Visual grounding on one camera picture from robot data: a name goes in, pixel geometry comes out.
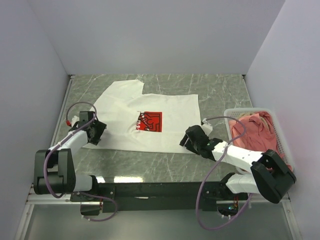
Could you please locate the white Coca-Cola t-shirt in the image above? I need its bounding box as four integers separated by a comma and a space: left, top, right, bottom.
85, 79, 201, 154

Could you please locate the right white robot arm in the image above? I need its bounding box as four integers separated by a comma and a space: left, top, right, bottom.
179, 125, 297, 204

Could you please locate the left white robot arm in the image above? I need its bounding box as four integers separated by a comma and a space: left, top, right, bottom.
33, 111, 107, 201

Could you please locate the white plastic laundry basket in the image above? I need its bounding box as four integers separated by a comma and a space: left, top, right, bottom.
223, 107, 296, 176

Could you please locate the beige garment in basket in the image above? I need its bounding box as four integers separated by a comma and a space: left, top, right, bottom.
238, 111, 261, 120

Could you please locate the pink t-shirt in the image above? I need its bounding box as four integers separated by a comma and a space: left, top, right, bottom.
231, 111, 294, 173

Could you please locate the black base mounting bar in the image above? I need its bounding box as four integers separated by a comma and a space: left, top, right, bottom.
70, 181, 248, 216

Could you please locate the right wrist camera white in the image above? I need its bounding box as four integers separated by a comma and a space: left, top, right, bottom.
201, 118, 213, 137

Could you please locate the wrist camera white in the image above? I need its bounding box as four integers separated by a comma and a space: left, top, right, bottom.
65, 115, 80, 128
201, 118, 213, 137

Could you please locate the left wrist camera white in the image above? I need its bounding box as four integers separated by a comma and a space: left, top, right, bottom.
65, 115, 80, 128

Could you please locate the aluminium frame rail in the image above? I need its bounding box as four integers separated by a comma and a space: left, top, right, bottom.
14, 184, 73, 240

